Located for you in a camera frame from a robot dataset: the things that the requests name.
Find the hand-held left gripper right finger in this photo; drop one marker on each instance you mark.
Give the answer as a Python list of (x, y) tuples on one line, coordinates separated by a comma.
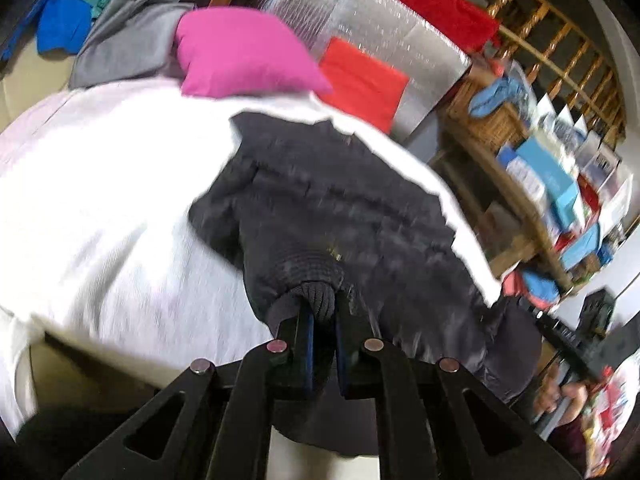
[(342, 355)]

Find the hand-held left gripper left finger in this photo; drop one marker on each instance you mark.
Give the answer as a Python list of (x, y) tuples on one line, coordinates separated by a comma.
[(305, 355)]

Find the black quilted jacket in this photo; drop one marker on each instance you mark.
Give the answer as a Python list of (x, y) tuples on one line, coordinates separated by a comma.
[(325, 200)]

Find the folded pink clothes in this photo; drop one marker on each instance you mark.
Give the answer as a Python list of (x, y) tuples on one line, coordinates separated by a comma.
[(535, 285)]

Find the person's right hand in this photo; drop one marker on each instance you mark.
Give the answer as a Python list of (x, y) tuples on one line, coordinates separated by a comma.
[(567, 392)]

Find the wooden table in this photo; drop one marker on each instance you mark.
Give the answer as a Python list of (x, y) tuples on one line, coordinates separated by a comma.
[(520, 200)]

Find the light blue cardboard box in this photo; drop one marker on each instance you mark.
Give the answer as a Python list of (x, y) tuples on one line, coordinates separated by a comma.
[(555, 180)]

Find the white printed tissue pack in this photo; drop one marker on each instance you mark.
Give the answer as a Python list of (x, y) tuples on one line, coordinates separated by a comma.
[(522, 175)]

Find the wicker basket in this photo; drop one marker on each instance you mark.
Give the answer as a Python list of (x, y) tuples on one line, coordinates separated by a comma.
[(492, 120)]

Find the white bed sheet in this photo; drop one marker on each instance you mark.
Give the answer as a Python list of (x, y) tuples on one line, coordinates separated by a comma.
[(110, 210)]

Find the blue cloth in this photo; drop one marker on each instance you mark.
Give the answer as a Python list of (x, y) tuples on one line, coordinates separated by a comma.
[(495, 95)]

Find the red cushion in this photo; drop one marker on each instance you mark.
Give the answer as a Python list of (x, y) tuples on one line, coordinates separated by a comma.
[(365, 85)]

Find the wooden stair railing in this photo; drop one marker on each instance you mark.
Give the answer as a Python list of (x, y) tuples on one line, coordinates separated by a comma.
[(565, 50)]

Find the pink cushion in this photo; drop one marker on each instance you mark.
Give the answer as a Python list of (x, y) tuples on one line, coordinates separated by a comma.
[(240, 50)]

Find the silver foil insulation mat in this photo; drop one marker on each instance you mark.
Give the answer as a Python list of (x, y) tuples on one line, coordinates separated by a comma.
[(380, 25)]

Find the red blanket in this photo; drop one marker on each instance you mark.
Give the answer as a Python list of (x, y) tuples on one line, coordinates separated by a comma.
[(440, 5)]

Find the grey garment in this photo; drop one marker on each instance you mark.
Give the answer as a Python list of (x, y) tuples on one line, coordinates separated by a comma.
[(130, 40)]

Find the beige leather sofa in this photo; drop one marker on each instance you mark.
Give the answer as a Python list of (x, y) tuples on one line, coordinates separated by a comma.
[(30, 80)]

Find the blue jacket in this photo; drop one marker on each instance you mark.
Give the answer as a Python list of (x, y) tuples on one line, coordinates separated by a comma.
[(60, 25)]

